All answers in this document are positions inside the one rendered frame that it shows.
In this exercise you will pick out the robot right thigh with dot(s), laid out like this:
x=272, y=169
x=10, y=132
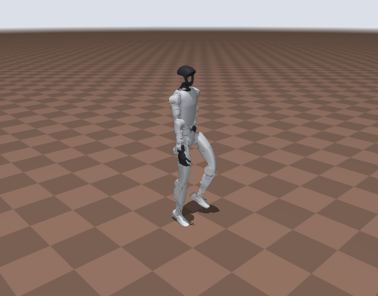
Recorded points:
x=184, y=171

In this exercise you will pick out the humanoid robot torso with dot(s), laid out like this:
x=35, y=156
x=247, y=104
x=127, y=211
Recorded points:
x=188, y=109

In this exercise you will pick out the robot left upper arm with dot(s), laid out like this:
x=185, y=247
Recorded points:
x=198, y=93

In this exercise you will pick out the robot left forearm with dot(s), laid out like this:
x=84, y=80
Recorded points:
x=194, y=124

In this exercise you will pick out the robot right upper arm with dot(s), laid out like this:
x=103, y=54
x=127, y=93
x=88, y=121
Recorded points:
x=175, y=101

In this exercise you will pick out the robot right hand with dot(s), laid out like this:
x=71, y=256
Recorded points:
x=182, y=157

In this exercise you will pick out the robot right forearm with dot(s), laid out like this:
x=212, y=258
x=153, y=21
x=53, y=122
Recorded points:
x=179, y=135

